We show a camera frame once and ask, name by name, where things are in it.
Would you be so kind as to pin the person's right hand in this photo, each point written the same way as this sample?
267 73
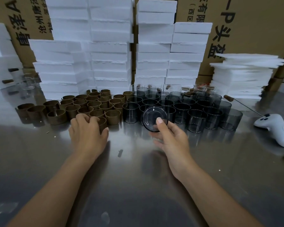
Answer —
177 151

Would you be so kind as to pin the person's left hand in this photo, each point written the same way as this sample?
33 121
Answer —
87 139

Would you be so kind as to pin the brown sleeve ring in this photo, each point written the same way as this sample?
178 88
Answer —
103 124

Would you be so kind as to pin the group of brown sleeve rings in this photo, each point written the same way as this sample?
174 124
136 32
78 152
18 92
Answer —
112 116

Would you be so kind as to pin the cluster of transparent plastic cups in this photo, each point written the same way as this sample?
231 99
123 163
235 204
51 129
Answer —
196 120

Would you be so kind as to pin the smoky transparent plastic cup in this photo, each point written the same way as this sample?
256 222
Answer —
151 115

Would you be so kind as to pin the bunch of clear plastic cups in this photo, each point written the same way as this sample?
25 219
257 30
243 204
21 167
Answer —
28 82

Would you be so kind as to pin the person's right forearm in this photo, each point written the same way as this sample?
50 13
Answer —
217 203

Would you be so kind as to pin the person's left forearm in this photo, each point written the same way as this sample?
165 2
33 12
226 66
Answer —
52 196

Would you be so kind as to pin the tall stack white foam blocks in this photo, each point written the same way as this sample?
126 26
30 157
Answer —
92 44

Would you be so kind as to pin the stack of thin foam sheets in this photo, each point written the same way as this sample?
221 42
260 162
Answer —
239 77

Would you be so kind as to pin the brown cork stick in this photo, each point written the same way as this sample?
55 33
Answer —
7 81
13 69

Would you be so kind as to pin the stepped stack white foam blocks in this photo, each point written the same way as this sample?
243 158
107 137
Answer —
156 51

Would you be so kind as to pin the white game controller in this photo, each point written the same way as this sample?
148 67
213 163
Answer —
277 130

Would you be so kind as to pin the large printed cardboard box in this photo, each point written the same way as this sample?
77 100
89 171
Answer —
255 25

